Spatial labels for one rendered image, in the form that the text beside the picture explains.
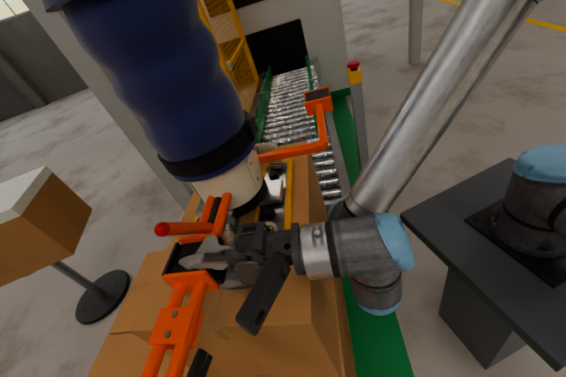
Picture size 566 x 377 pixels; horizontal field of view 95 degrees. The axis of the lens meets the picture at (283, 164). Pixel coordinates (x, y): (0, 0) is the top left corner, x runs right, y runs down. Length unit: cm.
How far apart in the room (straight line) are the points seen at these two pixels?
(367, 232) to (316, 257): 9
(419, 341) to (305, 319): 113
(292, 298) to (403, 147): 36
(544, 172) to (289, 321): 66
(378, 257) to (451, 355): 125
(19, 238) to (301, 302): 161
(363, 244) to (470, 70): 30
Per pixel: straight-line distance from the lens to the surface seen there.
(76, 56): 204
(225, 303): 63
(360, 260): 42
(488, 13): 48
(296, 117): 225
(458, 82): 48
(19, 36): 1199
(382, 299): 52
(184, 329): 47
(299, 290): 58
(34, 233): 188
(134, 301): 154
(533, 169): 85
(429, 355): 163
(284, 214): 67
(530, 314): 94
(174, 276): 51
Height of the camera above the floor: 156
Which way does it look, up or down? 37 degrees down
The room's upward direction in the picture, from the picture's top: 20 degrees counter-clockwise
